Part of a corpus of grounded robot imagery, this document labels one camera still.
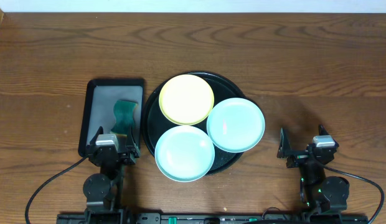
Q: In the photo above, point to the light green plate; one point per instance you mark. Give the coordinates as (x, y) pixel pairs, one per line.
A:
(236, 125)
(184, 153)

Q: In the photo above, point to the black rectangular tray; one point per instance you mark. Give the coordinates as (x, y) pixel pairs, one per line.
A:
(99, 111)

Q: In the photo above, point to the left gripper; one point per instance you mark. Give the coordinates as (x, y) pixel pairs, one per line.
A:
(135, 152)

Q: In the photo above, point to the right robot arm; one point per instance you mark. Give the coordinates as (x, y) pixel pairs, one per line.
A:
(322, 194)

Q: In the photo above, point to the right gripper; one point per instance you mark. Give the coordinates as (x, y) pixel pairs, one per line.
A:
(285, 149)

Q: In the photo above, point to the light green plate right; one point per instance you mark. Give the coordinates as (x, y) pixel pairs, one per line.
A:
(236, 125)

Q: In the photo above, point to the yellow plate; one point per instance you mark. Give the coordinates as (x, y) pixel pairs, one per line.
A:
(186, 99)

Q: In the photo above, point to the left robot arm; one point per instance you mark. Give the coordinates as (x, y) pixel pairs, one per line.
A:
(104, 190)

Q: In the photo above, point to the light green plate front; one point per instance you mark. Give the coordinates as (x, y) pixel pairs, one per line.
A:
(184, 153)

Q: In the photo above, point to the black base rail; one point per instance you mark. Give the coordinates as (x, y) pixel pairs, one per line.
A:
(157, 218)

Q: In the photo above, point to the green sponge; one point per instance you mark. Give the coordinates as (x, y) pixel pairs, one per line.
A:
(123, 111)

